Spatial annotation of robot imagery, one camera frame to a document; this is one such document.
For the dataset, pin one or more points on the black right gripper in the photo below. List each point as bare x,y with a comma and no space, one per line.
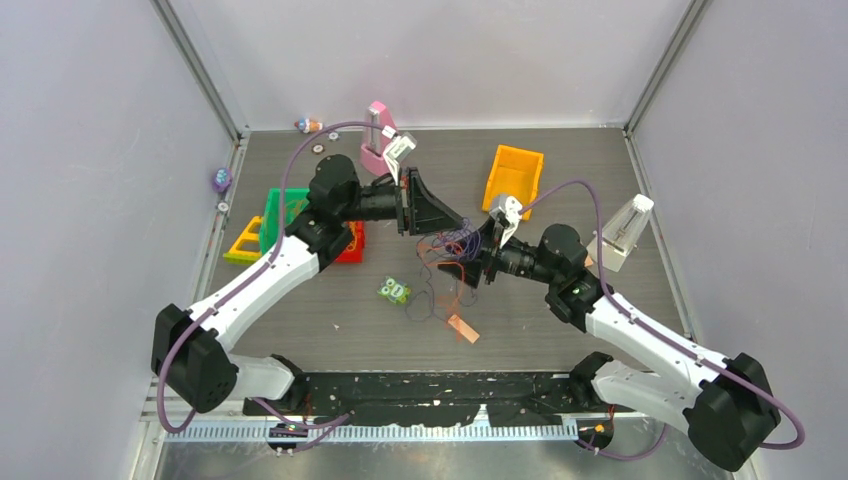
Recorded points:
490,236

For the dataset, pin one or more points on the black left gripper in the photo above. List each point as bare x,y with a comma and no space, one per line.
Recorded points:
418,209

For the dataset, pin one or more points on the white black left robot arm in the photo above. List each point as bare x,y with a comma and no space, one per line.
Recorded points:
192,346

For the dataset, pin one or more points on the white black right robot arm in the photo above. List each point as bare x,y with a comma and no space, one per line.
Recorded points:
720,403

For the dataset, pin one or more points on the wooden block near front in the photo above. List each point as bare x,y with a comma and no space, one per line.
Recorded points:
463,329

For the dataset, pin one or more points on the green owl toy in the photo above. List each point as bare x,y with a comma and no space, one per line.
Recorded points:
395,291

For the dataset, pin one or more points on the pink metronome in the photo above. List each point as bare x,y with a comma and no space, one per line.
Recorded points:
374,141

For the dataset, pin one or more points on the red plastic bin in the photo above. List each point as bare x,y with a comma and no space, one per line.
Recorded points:
354,251

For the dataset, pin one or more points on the orange plastic bin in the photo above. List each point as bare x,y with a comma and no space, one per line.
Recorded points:
516,172

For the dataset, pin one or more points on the small clown figurine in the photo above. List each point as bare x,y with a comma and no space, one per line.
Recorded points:
307,125

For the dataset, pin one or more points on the white metronome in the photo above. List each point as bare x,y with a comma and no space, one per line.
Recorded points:
620,235

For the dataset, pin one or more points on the yellow triangle stand left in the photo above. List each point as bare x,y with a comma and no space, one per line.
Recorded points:
246,250

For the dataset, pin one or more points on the purple round toy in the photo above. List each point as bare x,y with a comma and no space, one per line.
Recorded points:
222,180

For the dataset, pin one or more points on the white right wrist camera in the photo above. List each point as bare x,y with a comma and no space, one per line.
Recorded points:
505,210

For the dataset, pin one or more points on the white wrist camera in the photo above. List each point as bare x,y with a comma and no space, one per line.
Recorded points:
505,210
399,146

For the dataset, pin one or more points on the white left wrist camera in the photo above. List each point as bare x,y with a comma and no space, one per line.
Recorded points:
399,146

